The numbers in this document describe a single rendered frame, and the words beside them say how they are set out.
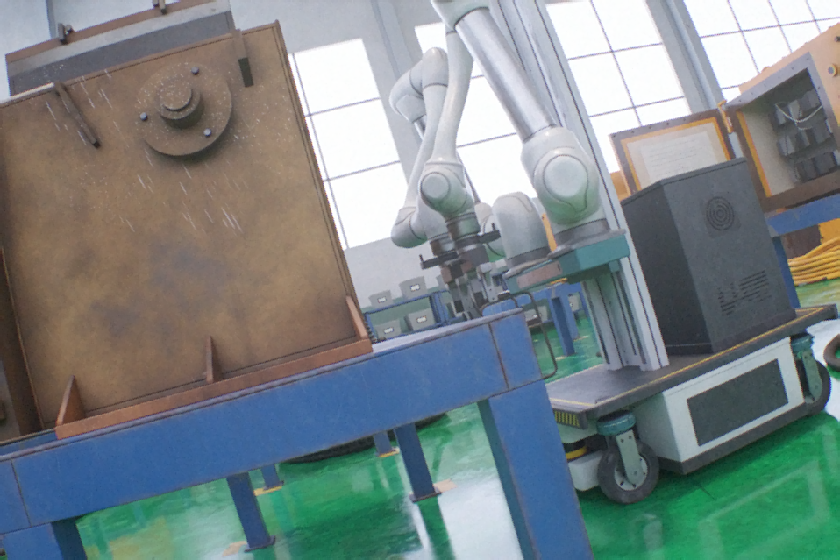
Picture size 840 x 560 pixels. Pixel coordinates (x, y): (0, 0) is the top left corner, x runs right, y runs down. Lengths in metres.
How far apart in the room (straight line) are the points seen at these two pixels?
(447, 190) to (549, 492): 0.93
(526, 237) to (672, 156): 1.20
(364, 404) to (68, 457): 0.39
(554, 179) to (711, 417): 0.79
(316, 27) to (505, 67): 10.59
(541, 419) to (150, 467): 0.51
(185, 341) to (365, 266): 9.86
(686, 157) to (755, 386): 1.55
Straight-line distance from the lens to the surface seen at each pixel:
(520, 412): 0.89
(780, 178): 3.49
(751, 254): 2.09
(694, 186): 2.02
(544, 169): 1.57
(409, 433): 2.60
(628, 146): 3.12
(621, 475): 1.89
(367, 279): 10.87
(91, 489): 0.91
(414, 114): 2.44
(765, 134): 3.51
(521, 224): 2.22
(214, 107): 1.11
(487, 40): 1.73
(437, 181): 1.64
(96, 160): 1.18
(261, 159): 1.12
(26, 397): 1.14
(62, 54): 1.35
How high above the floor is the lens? 0.65
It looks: 5 degrees up
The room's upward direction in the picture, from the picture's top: 17 degrees counter-clockwise
